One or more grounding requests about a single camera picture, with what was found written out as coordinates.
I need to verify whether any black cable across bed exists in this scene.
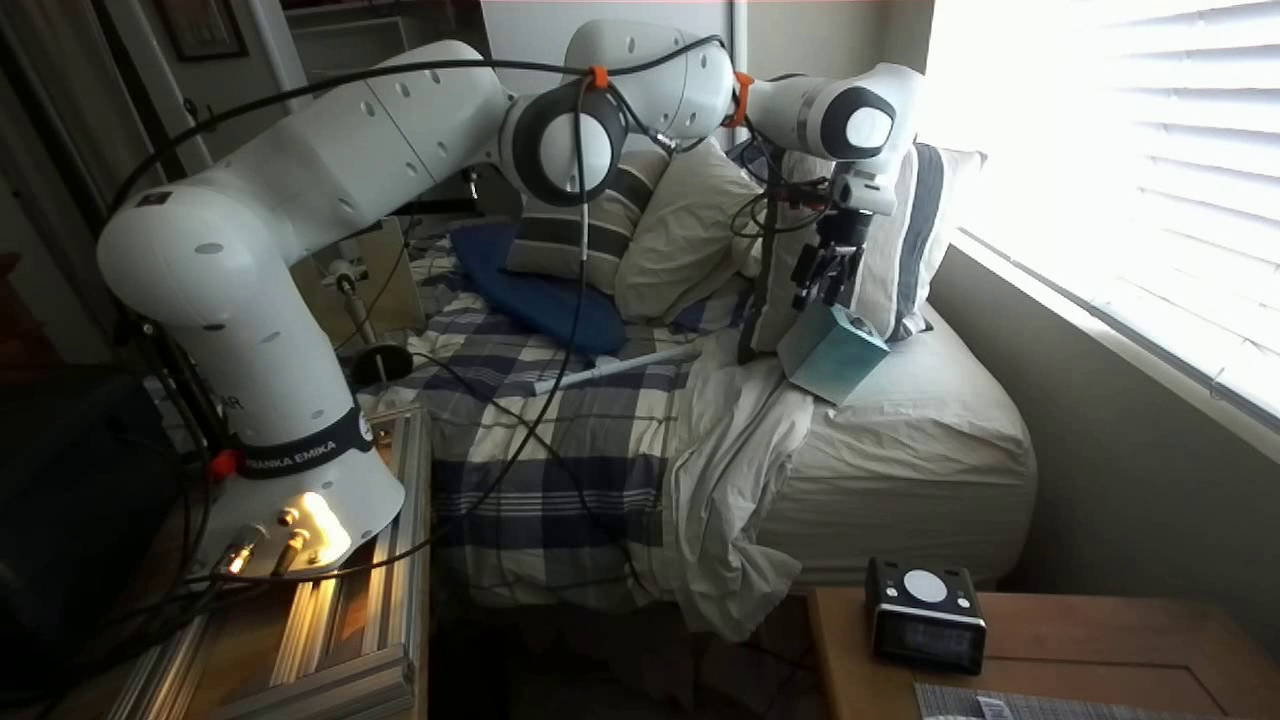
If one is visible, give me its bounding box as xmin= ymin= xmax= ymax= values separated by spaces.
xmin=426 ymin=351 xmax=657 ymax=592

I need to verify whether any white wall shelf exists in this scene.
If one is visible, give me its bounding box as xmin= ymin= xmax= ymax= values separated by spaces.
xmin=283 ymin=14 xmax=434 ymax=85

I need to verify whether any black alarm clock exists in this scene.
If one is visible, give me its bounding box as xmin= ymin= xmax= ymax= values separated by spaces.
xmin=862 ymin=557 xmax=994 ymax=676

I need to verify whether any blue plaid blanket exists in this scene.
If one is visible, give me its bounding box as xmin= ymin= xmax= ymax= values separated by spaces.
xmin=355 ymin=235 xmax=696 ymax=612

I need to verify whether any black bag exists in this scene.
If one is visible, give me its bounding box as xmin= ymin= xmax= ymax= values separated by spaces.
xmin=0 ymin=373 xmax=184 ymax=698

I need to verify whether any dark picture frame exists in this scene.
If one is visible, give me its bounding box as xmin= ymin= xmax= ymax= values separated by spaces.
xmin=151 ymin=0 xmax=254 ymax=63

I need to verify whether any white rod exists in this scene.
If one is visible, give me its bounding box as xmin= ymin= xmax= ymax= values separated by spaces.
xmin=531 ymin=339 xmax=704 ymax=401

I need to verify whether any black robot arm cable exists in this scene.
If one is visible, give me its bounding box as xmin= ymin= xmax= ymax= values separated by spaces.
xmin=112 ymin=32 xmax=806 ymax=364

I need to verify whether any blue tissue box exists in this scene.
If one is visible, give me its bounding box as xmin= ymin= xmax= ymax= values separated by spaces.
xmin=777 ymin=302 xmax=892 ymax=407

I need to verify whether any large blue striped pillow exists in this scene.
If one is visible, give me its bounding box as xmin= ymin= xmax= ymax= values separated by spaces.
xmin=742 ymin=136 xmax=994 ymax=351

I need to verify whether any brown striped pillow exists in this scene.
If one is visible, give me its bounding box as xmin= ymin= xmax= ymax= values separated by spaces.
xmin=499 ymin=133 xmax=674 ymax=291

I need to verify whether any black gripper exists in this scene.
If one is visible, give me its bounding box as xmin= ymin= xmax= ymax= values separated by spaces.
xmin=792 ymin=195 xmax=875 ymax=325

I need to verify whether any blue cloth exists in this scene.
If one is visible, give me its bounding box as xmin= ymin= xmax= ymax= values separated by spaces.
xmin=449 ymin=217 xmax=632 ymax=362

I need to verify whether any plain beige pillow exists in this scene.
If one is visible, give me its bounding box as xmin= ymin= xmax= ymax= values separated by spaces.
xmin=612 ymin=133 xmax=771 ymax=327

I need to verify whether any white crumpled duvet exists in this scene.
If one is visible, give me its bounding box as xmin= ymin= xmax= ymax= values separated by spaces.
xmin=651 ymin=325 xmax=824 ymax=644

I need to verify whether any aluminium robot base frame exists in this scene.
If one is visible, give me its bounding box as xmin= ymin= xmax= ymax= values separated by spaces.
xmin=105 ymin=406 xmax=435 ymax=720

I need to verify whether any wooden bedside table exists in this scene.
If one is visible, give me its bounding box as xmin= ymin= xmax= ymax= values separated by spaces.
xmin=806 ymin=584 xmax=1280 ymax=720

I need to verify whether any black round stand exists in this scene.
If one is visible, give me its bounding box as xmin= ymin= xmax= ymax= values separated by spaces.
xmin=331 ymin=266 xmax=417 ymax=393

